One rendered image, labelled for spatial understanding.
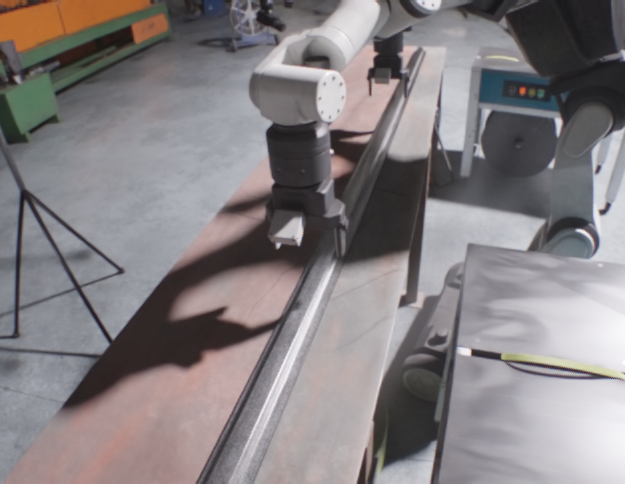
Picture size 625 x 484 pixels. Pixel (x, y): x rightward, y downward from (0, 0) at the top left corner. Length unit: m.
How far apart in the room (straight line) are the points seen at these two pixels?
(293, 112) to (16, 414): 1.68
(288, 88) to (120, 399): 0.50
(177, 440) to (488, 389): 0.47
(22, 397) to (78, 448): 1.35
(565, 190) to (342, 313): 0.74
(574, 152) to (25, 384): 2.07
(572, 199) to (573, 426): 0.68
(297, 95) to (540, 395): 0.58
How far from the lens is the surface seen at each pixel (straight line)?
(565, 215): 1.30
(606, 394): 0.82
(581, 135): 1.17
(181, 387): 0.70
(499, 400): 0.75
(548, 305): 0.93
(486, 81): 2.53
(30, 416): 1.95
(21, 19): 6.10
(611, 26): 1.04
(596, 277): 1.04
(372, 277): 0.82
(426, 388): 1.57
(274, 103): 0.59
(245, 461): 0.59
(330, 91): 0.56
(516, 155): 2.84
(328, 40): 0.63
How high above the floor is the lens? 1.33
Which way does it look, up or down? 36 degrees down
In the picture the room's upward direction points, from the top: 5 degrees counter-clockwise
